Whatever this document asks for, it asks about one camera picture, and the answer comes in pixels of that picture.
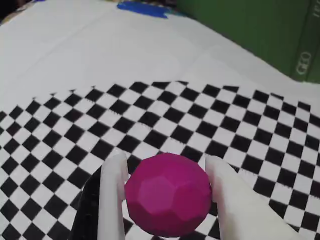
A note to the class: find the black-backed white gripper finger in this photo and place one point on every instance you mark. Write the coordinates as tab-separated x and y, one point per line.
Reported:
111	200

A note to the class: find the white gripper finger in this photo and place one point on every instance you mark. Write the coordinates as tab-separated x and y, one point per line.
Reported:
245	210

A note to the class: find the pink faceted ball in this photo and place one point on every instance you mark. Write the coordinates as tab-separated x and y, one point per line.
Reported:
167	195

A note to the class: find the checkerboard printed white paper mat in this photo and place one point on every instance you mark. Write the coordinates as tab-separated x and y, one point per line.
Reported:
125	62

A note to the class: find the blue tape strip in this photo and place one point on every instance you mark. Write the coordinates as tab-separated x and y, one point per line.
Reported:
145	9

